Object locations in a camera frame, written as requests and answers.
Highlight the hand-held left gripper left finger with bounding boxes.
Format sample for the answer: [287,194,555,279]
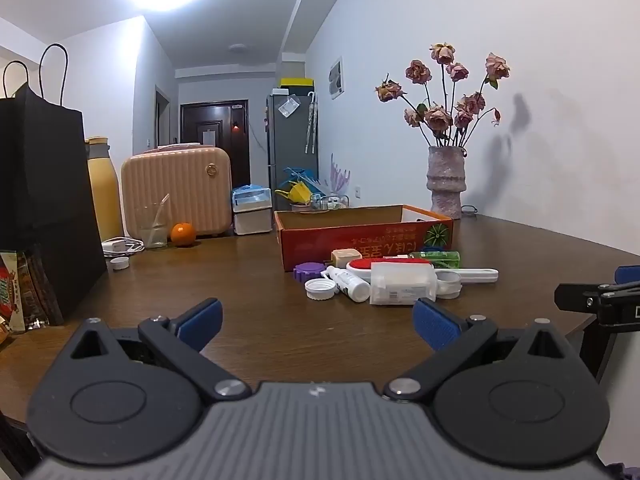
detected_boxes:
[70,297,251,403]

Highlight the dried pink roses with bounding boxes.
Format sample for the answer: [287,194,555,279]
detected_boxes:
[375,42,511,150]

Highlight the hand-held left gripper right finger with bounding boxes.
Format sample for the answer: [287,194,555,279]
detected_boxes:
[384,297,581,403]

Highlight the wire storage trolley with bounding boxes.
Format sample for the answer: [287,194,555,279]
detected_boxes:
[310,192,349,211]

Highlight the red and white lint brush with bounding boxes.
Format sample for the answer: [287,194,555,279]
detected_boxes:
[347,257,500,284]

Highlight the pink ribbed suitcase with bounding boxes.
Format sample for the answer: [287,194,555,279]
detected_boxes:
[121,144,234,239]

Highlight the purple flower wall decoration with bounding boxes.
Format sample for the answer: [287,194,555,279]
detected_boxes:
[327,154,351,194]

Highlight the dark brown entrance door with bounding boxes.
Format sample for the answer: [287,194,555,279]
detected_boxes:
[180,100,251,188]

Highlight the white storage bin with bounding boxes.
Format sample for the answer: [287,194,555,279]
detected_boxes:
[233,208,274,236]

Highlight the white ribbed cap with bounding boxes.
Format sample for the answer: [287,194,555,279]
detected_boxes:
[304,278,338,301]

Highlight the yellow watering can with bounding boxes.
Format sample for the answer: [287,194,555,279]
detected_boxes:
[275,181,313,207]

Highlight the colourful snack packet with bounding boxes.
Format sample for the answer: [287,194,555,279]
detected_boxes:
[0,251,32,334]

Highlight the drinking glass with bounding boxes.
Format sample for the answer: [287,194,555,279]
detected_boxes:
[134,204,169,249]

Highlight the beige small block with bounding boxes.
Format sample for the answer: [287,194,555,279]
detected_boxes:
[331,248,363,269]

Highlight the small white bottle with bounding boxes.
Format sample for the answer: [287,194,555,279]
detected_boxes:
[320,266,372,303]

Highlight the yellow thermos jug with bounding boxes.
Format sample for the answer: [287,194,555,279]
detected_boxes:
[85,136,124,243]

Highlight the brown snack packet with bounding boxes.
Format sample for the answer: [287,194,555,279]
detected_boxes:
[22,250,65,329]

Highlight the purple bottle cap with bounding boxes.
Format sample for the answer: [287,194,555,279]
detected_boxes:
[293,262,328,282]

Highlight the side room door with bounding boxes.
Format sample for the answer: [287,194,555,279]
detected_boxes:
[154,85,172,149]

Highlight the blue tissue pack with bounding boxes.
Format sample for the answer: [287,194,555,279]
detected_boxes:
[231,185,272,212]

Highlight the blue plastic hangers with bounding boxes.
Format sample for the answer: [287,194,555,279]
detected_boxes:
[282,166,322,196]

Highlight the translucent plastic box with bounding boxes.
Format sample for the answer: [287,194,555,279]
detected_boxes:
[369,261,437,306]

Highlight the green transparent bottle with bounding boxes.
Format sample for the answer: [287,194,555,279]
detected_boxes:
[407,251,461,269]

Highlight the white charger with cable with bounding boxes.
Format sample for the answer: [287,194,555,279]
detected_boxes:
[101,237,146,259]

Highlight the grey refrigerator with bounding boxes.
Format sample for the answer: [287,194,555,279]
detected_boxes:
[266,93,320,202]

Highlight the black paper bag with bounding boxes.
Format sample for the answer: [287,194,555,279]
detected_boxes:
[0,44,108,326]

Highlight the clear straw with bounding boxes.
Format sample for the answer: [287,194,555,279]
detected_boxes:
[150,193,171,232]

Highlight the orange fruit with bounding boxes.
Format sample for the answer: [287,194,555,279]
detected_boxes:
[170,222,196,247]

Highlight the white folded umbrella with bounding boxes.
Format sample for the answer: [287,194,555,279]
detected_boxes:
[304,91,320,155]

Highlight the pink ceramic vase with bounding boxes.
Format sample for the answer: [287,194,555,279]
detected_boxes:
[426,146,468,220]

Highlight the wall picture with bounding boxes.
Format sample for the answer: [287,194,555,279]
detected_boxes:
[328,56,346,100]

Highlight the orange cardboard box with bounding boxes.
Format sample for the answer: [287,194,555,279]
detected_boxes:
[274,204,455,273]

